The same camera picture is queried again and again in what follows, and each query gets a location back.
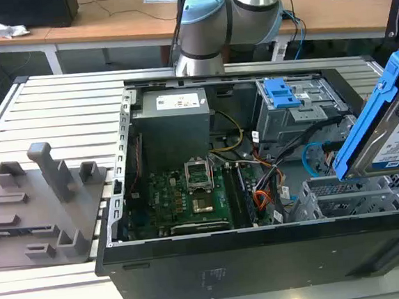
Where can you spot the blue plastic drive latch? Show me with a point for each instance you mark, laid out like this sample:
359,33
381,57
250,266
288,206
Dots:
282,93

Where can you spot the green motherboard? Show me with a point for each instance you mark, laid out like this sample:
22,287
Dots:
162,201

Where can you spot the CPU socket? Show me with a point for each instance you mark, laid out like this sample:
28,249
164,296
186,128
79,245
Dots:
203,205

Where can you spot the black expansion slot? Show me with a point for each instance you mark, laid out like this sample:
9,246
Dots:
199,227

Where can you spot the silver drive cage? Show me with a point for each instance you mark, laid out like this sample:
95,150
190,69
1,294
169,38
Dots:
288,124

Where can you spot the hard disk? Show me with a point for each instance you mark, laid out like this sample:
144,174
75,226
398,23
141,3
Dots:
388,154

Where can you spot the RAM stick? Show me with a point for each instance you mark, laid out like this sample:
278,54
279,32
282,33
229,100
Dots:
247,197

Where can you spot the silver disk bay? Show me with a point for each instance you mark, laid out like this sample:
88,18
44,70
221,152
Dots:
347,199

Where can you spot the crumpled white paper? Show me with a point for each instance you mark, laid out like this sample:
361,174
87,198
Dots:
11,29

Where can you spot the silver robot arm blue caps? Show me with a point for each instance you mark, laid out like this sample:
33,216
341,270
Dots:
203,33

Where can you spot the grey power supply unit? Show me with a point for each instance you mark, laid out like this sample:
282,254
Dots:
170,134

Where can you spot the wooden desk white frame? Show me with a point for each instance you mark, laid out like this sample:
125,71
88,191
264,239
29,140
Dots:
105,28

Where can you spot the grey parts rack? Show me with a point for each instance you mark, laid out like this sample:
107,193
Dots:
51,211

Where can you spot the black box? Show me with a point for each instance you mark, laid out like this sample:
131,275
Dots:
16,13

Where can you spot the black PC case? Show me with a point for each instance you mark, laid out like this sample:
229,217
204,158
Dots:
264,255

